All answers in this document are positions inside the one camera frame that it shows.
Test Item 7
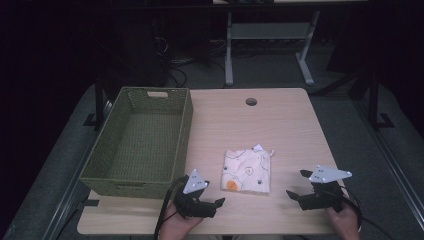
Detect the bundle of floor cables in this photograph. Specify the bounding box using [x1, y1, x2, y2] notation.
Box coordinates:
[151, 34, 228, 89]

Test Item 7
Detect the grey metal desk frame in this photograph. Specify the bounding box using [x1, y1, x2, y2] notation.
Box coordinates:
[224, 9, 322, 87]

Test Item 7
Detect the black metal stand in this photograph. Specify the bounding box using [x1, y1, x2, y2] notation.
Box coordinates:
[82, 71, 112, 130]
[365, 71, 396, 132]

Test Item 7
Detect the person's right hand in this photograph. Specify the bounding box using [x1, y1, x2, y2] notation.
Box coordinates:
[326, 200, 363, 240]

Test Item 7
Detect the person's left hand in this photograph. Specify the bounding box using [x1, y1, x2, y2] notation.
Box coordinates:
[158, 203, 205, 240]

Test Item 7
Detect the folded egg print cloth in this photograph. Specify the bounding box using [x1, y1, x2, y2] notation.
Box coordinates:
[219, 143, 276, 195]

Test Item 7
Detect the green woven basket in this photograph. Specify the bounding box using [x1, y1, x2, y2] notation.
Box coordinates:
[78, 86, 195, 200]

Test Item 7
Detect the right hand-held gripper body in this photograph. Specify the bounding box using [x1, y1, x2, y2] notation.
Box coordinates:
[297, 164, 353, 213]

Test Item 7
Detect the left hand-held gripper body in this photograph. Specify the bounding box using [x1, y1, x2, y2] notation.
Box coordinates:
[173, 168, 218, 220]

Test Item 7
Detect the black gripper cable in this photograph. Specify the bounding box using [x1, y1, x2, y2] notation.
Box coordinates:
[340, 193, 398, 240]
[153, 175, 190, 240]

